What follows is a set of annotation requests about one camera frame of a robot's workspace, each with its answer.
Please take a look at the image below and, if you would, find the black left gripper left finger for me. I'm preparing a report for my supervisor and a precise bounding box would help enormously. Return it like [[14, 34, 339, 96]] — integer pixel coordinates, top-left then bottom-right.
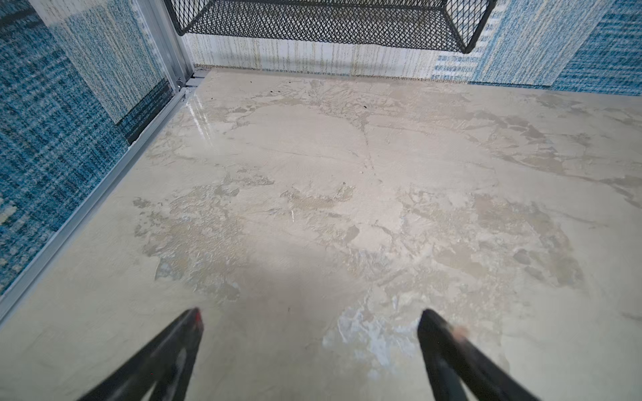
[[81, 307, 204, 400]]

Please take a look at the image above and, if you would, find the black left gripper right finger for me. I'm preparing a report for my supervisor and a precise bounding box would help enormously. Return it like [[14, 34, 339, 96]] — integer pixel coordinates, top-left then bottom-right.
[[417, 309, 537, 400]]

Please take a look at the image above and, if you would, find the black wire mesh shelf rack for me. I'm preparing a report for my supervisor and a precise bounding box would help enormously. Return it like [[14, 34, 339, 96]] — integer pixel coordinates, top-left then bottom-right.
[[165, 0, 496, 53]]

